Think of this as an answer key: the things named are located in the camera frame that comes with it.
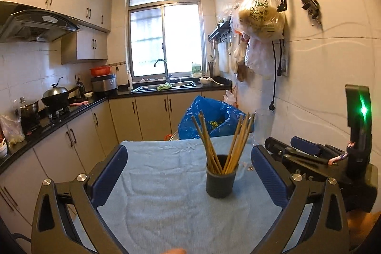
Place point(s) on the black countertop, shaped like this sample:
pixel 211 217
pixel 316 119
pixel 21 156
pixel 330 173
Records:
pixel 89 103

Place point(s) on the teal table cloth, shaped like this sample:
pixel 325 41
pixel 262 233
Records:
pixel 166 197

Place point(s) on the brown hanging bag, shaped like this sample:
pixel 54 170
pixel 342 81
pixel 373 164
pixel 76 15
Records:
pixel 241 72

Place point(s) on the person's left hand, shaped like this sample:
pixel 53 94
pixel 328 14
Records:
pixel 175 251

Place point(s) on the person's right forearm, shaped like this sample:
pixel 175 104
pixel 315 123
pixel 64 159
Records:
pixel 360 224

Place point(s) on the white bottle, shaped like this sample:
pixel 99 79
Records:
pixel 129 80

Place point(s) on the steel pot with lid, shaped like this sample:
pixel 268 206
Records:
pixel 28 111

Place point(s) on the black wall shelf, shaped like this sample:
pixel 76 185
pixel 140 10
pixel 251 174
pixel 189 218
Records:
pixel 218 32

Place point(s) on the plastic bag of yellow produce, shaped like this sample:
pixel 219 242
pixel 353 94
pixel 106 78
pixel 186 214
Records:
pixel 262 16

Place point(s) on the black wok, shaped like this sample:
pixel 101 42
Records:
pixel 55 94

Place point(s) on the white wall socket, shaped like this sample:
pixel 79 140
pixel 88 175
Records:
pixel 285 62

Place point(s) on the plastic bag of food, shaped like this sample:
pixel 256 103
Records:
pixel 12 129

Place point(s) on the black gas stove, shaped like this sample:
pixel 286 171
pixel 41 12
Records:
pixel 55 114

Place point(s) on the blue plastic bag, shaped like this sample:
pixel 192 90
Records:
pixel 196 120

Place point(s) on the dark kettle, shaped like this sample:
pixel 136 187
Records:
pixel 79 89

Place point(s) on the range hood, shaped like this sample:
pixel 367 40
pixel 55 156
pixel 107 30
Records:
pixel 35 25

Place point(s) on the black utensil holder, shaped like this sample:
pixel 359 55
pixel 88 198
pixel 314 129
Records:
pixel 221 182

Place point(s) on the steel sink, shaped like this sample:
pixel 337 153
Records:
pixel 175 85

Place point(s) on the green plastic bottle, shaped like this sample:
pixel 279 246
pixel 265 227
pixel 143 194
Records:
pixel 196 69

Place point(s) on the clear plastic pitcher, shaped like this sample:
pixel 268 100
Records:
pixel 263 129

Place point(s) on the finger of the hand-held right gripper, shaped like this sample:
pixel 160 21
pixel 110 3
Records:
pixel 306 145
pixel 282 149

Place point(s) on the steel faucet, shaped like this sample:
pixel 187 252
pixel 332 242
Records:
pixel 166 72

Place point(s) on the silver rice cooker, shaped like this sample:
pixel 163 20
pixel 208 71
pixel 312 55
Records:
pixel 104 83

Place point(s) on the green cloth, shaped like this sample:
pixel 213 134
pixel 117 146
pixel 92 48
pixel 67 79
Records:
pixel 163 86

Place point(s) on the dark countertop utensil holder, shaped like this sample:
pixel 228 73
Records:
pixel 210 68

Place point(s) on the black metal chair frame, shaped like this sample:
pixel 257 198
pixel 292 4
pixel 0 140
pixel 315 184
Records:
pixel 20 237

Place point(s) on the small white bowl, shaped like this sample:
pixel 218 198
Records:
pixel 88 94

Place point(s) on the red bowl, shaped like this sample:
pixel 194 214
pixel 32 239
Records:
pixel 99 71

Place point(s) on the kitchen window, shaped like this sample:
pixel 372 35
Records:
pixel 178 39

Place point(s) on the clear plastic bag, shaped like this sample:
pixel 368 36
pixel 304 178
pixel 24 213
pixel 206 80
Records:
pixel 235 23

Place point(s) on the bundle of wooden chopsticks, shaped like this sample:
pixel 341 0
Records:
pixel 229 164

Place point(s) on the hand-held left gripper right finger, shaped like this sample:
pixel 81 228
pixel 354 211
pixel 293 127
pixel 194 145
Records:
pixel 268 173

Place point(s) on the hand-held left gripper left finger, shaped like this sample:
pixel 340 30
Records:
pixel 110 173

